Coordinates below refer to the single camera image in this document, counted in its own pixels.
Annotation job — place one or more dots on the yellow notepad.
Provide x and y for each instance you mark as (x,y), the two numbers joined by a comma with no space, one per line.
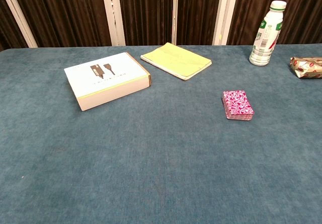
(176,58)

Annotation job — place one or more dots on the white cardboard product box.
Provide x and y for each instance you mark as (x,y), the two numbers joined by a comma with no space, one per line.
(105,70)

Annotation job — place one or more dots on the blue felt table cover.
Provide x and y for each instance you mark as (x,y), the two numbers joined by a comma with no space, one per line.
(125,158)

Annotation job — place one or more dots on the thin white pole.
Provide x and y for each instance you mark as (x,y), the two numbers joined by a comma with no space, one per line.
(175,12)

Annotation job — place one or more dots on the dark brown curtain panel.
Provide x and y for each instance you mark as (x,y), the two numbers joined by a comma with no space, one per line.
(146,12)
(7,27)
(302,12)
(63,12)

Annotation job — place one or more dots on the white green plastic bottle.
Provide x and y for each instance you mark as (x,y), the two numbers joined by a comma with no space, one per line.
(264,45)

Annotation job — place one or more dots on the gold red snack package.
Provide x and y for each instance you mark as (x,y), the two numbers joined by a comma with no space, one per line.
(307,68)

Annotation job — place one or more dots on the white frame post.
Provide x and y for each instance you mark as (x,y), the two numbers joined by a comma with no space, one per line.
(18,16)
(113,15)
(226,12)

